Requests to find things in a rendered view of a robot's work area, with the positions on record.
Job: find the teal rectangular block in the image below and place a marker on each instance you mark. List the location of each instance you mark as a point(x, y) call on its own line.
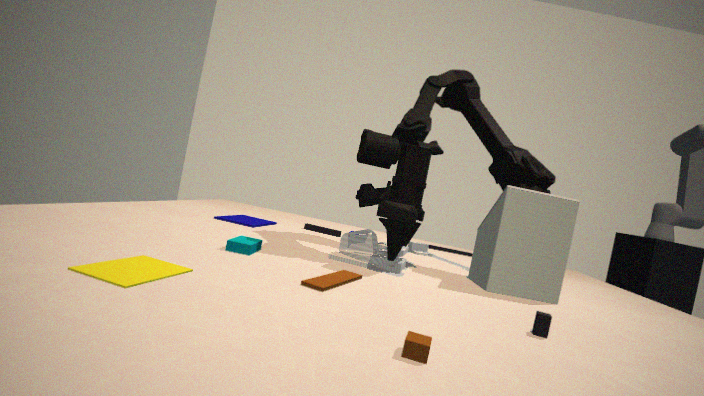
point(243, 245)

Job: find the brown flat rectangular plate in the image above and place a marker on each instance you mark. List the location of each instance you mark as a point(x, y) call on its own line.
point(331, 281)

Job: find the small brown cube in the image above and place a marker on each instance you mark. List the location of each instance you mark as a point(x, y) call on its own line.
point(416, 347)

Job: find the yellow flat plate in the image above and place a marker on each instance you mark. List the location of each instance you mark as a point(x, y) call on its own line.
point(131, 272)

